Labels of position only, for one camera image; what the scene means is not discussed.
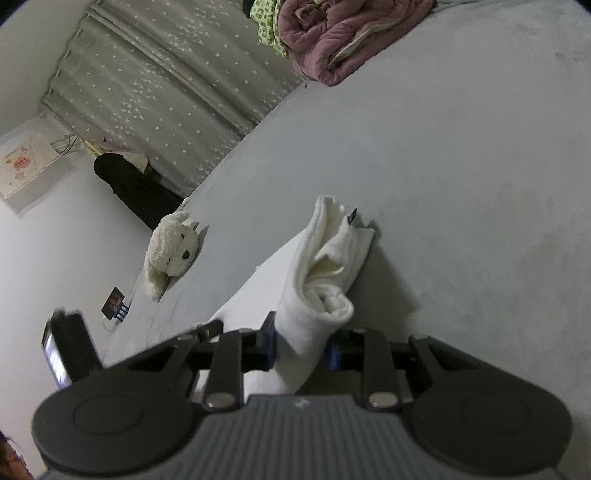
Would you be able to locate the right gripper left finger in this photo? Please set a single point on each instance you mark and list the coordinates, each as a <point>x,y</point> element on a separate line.
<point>142,411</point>

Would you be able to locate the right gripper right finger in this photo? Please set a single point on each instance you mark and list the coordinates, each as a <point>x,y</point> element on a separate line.
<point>461,410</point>

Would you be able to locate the green patterned garment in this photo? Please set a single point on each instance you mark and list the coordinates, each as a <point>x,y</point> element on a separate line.
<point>266,15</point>

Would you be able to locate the grey bed sheet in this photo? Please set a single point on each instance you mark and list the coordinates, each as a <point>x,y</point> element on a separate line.
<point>466,145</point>

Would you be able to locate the smartphone on stand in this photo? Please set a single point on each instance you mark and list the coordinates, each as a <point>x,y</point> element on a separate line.
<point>113,304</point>

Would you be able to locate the air conditioner with cover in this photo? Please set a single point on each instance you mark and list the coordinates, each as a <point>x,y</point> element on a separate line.
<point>35,159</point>

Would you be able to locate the grey star pattern curtain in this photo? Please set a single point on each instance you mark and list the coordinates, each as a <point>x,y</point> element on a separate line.
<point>182,82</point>

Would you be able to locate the pink folded quilt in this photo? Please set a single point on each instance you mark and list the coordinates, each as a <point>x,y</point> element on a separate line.
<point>329,40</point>

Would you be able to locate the white t-shirt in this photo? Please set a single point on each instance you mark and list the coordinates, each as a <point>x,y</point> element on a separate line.
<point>305,284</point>

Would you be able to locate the blue phone stand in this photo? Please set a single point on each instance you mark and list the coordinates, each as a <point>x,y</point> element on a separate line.
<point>121,312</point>

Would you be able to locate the white plush dog toy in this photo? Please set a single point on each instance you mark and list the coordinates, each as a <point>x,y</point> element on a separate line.
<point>172,248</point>

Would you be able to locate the dark hanging clothes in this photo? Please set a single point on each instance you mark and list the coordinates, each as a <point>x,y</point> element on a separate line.
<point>143,195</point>

